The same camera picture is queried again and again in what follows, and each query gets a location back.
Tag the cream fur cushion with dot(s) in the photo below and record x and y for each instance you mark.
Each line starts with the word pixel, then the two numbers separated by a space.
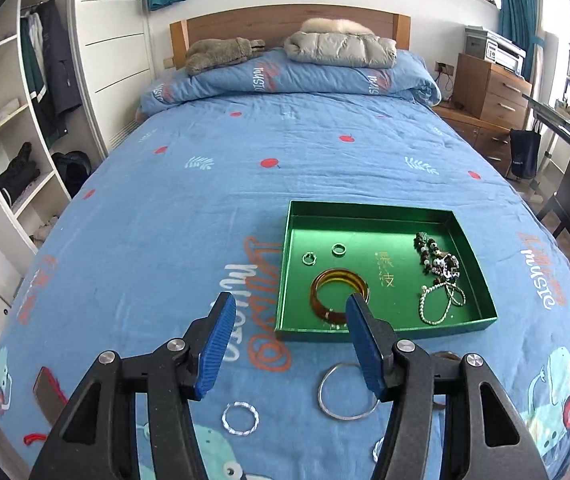
pixel 329 26

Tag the grey brown plush garment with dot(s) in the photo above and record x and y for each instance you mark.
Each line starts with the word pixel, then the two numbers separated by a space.
pixel 209 54

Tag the white open wardrobe shelf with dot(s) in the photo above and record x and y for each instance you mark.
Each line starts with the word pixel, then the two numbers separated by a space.
pixel 32 189

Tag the green jewelry tray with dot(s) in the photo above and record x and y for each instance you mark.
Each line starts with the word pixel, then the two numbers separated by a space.
pixel 424 277

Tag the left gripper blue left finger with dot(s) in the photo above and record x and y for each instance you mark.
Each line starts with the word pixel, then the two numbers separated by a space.
pixel 210 342

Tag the wooden headboard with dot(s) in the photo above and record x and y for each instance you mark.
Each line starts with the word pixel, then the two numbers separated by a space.
pixel 274 23

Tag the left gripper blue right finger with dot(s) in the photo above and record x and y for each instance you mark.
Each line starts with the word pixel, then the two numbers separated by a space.
pixel 362 328

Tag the blue dinosaur bedspread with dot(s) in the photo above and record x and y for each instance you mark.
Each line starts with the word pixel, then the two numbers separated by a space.
pixel 195 202

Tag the amber resin bangle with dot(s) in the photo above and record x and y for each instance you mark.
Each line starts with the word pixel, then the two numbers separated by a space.
pixel 331 289

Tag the small twisted silver hoop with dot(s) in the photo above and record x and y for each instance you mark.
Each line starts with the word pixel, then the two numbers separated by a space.
pixel 240 419

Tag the folded blue duvet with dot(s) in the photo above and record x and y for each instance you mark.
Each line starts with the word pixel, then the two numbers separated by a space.
pixel 274 73

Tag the white grey printer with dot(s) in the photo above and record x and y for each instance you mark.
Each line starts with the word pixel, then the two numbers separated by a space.
pixel 492 47

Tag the red case smartphone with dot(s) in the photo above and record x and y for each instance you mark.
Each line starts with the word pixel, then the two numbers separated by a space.
pixel 48 395

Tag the plain silver bangle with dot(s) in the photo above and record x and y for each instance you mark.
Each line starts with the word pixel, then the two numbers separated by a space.
pixel 341 395

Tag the grey puffer jacket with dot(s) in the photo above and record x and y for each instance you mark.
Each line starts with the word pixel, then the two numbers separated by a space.
pixel 342 50

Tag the dark brown jade bangle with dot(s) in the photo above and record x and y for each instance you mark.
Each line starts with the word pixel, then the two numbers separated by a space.
pixel 444 355

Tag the teal curtain right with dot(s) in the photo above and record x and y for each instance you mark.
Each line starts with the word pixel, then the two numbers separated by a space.
pixel 521 22

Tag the wooden drawer chest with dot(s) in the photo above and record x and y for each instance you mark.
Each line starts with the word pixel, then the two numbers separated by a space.
pixel 488 102

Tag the hanging dark clothes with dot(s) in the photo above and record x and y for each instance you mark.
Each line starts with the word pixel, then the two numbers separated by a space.
pixel 48 67

